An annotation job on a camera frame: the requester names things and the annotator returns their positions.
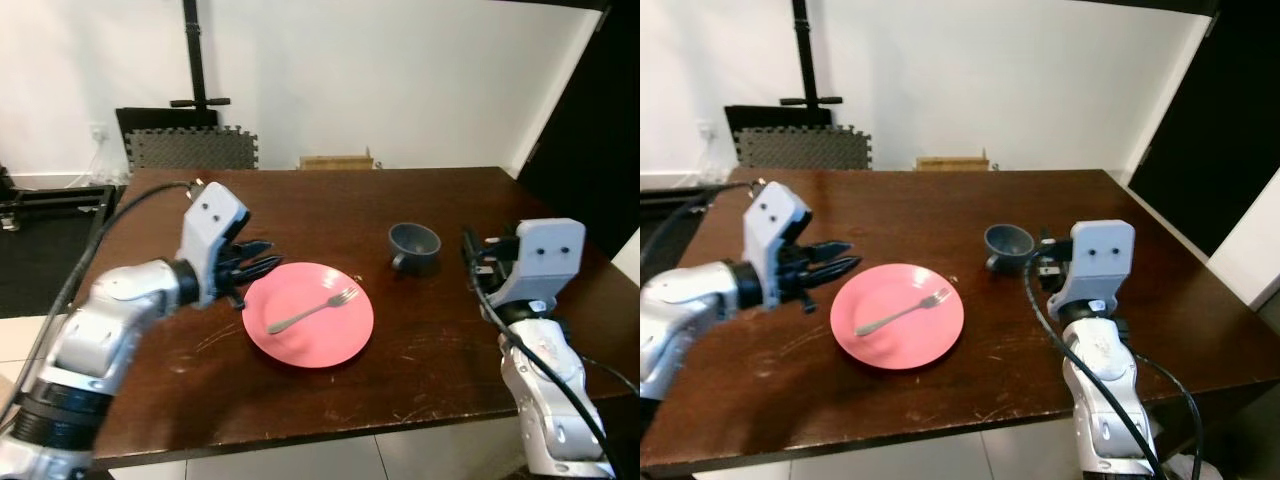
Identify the silver metal fork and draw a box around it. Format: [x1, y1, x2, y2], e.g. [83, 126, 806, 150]
[266, 288, 359, 335]
[854, 289, 952, 338]

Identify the black stand pole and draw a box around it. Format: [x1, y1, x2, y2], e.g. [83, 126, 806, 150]
[169, 0, 231, 109]
[780, 0, 843, 109]

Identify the grey cup with handle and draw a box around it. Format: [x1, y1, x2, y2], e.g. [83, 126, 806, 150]
[984, 223, 1037, 273]
[388, 223, 442, 278]

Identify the black door panel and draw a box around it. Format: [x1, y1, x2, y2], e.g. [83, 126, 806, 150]
[1128, 0, 1280, 259]
[517, 0, 641, 263]

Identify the black metal frame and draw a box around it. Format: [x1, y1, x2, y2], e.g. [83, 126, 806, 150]
[640, 183, 726, 215]
[0, 166, 121, 233]

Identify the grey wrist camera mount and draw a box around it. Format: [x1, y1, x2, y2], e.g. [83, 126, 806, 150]
[178, 182, 251, 309]
[492, 218, 587, 307]
[742, 182, 813, 309]
[1058, 220, 1137, 319]

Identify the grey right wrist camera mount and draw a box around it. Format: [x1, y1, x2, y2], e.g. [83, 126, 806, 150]
[492, 218, 587, 307]
[1058, 220, 1137, 319]

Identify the small wooden box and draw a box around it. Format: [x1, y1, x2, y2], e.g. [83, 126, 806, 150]
[300, 152, 375, 171]
[915, 153, 991, 173]

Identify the grey puzzle foam mat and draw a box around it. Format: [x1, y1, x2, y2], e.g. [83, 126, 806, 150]
[737, 125, 873, 171]
[127, 125, 259, 171]

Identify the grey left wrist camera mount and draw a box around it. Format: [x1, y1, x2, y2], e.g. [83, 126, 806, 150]
[742, 182, 813, 309]
[178, 182, 251, 309]

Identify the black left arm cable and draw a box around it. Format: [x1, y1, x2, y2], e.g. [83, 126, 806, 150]
[640, 180, 761, 271]
[35, 180, 206, 351]

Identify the black floor mat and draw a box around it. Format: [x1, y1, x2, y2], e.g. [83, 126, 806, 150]
[0, 212, 101, 319]

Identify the black flat board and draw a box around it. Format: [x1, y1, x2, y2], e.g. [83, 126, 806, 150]
[115, 106, 221, 163]
[725, 104, 833, 163]

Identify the pink round plate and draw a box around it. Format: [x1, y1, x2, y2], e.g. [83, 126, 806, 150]
[242, 262, 375, 369]
[830, 263, 966, 371]

